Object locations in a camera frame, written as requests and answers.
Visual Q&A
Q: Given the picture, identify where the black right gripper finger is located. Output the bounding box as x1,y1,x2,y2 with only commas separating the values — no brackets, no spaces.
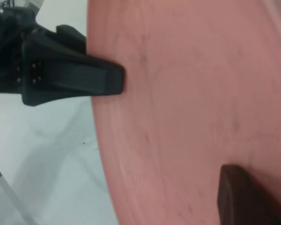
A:
216,164,281,225

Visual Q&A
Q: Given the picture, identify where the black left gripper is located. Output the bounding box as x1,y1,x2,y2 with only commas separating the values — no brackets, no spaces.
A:
0,7,126,107

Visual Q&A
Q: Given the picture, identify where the pink round plate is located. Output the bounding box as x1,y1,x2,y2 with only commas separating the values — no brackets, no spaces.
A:
86,0,281,225

